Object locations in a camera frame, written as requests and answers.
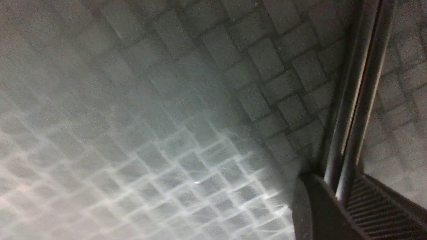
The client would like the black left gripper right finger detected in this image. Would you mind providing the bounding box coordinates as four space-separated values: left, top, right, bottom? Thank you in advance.
347 174 427 240

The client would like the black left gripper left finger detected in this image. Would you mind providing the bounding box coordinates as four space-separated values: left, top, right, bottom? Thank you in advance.
292 174 367 240

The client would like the black chopstick gold band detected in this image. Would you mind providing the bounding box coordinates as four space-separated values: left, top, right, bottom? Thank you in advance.
336 0 397 206
324 0 382 192

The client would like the black plastic tray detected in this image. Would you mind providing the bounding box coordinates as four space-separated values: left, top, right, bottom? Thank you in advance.
0 0 427 240

